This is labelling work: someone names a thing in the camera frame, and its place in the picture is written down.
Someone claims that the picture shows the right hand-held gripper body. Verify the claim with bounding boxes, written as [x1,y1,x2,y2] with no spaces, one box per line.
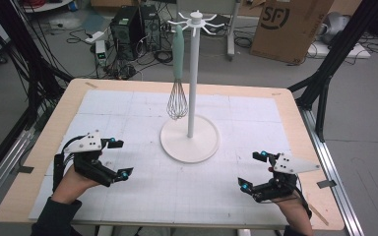
[251,152,321,204]

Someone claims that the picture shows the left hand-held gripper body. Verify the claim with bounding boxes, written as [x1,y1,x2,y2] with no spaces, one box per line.
[64,129,120,188]

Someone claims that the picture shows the white hook stand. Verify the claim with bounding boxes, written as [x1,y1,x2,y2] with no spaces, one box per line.
[159,9,227,164]

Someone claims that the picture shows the whisk with green handle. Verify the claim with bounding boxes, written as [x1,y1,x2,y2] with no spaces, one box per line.
[166,24,189,121]

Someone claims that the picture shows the person's left hand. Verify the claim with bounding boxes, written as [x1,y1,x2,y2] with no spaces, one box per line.
[51,163,101,206]

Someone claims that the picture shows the person's right hand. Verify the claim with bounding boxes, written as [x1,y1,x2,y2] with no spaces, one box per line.
[274,195,315,230]

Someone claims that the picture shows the white grid mat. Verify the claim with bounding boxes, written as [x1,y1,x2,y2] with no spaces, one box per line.
[29,88,305,226]

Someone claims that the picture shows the black tape piece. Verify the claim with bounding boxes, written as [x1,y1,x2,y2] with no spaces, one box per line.
[316,179,338,190]
[17,164,35,174]

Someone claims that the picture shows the thin wooden stick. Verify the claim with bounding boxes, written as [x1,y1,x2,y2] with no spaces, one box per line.
[307,203,330,227]

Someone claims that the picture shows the white device with green display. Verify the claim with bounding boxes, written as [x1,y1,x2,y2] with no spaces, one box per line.
[94,39,108,66]

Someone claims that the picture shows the white power strip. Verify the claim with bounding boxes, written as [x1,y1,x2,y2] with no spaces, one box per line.
[85,30,106,45]

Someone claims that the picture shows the black computer tower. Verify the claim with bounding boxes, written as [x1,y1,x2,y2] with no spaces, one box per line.
[139,4,162,52]
[109,5,145,62]

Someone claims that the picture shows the brown cardboard box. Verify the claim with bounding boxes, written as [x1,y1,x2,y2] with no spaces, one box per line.
[249,0,336,65]

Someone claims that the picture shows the flat white board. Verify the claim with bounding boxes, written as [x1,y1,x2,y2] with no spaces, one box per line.
[306,40,372,60]

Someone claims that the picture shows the white metal stand pole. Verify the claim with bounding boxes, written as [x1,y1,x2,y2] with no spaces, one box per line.
[225,0,241,62]

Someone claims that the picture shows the grey bag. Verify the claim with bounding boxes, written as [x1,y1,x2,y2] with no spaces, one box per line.
[317,11,351,45]

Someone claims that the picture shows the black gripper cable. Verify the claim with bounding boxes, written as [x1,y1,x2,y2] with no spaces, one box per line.
[60,134,90,155]

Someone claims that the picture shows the black gripper strap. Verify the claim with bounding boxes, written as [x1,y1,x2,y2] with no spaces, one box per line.
[294,175,313,220]
[52,151,65,193]

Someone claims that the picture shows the aluminium frame rail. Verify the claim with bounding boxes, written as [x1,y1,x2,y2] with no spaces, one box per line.
[299,107,366,236]
[0,128,36,215]

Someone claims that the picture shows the black frame struts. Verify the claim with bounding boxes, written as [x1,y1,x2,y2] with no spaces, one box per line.
[287,0,378,143]
[0,0,74,132]

